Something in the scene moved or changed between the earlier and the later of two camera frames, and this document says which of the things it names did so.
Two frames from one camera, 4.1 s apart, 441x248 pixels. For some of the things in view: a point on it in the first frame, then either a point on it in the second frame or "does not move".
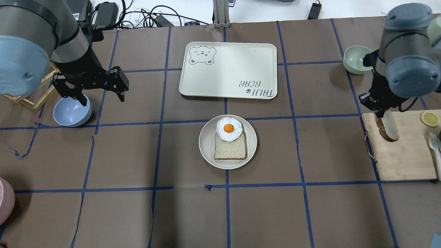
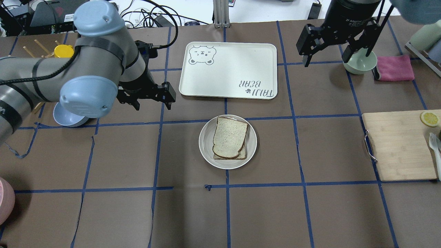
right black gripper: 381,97 to 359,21
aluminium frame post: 221,9 does not move
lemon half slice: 429,119 does not move
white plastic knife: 435,143 does not move
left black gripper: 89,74 to 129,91
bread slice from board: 387,126 to 229,136
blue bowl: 69,112 does not move
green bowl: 353,59 does not move
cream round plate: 206,142 does not move
